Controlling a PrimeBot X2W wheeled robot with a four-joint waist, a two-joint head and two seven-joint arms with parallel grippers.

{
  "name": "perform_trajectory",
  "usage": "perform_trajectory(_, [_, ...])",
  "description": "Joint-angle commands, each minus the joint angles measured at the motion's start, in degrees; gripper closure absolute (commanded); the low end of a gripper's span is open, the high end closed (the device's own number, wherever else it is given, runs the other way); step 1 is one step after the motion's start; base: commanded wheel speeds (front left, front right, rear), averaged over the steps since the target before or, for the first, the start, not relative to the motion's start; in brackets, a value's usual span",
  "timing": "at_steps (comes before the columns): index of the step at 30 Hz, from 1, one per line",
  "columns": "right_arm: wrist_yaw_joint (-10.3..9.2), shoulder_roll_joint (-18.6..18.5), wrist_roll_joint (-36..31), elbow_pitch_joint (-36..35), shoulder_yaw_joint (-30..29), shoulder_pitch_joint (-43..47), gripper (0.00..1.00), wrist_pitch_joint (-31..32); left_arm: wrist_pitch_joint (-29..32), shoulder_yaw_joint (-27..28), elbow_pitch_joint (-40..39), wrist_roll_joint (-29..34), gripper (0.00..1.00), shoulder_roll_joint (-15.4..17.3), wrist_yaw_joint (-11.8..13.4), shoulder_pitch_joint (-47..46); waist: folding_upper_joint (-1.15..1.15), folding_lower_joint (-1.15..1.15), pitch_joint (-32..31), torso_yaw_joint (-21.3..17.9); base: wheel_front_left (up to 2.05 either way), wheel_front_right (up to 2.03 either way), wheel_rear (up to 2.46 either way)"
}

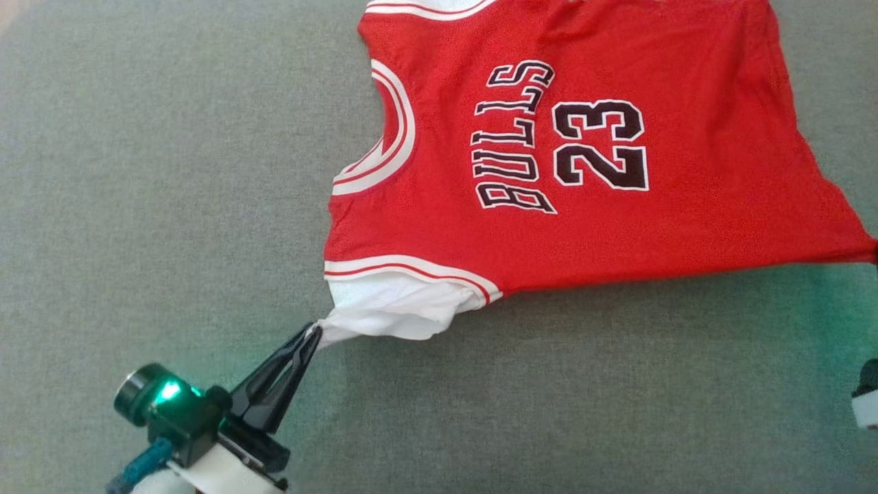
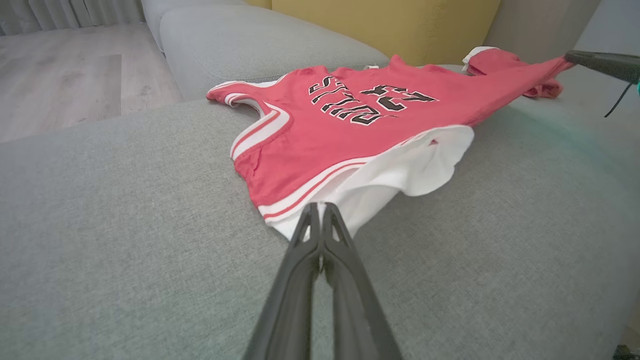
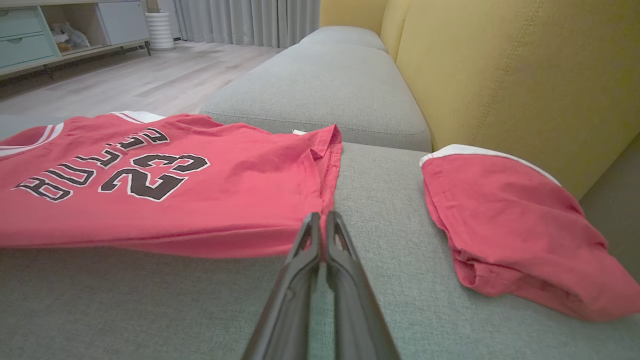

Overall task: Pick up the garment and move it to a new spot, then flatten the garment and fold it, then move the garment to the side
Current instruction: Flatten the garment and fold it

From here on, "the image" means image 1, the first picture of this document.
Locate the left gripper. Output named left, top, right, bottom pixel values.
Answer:
left=113, top=322, right=324, bottom=494

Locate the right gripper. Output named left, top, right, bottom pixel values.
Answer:
left=851, top=358, right=878, bottom=430

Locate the red Bulls 23 jersey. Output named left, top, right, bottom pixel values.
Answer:
left=317, top=0, right=878, bottom=349

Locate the grey sofa seat cushion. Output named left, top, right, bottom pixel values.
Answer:
left=0, top=0, right=878, bottom=494

